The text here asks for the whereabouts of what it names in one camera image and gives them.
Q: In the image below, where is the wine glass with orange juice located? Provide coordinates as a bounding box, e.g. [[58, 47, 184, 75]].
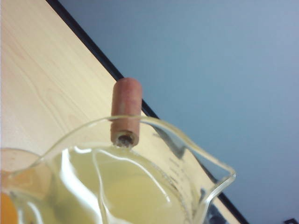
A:
[[0, 191, 19, 224]]

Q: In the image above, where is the wooden-handled glass measuring cup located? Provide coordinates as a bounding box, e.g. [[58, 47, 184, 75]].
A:
[[0, 78, 236, 224]]

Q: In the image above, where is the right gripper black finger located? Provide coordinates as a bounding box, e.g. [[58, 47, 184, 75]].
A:
[[206, 202, 233, 224]]

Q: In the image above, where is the beige paper cup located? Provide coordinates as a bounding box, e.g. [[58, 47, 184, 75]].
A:
[[0, 148, 51, 180]]

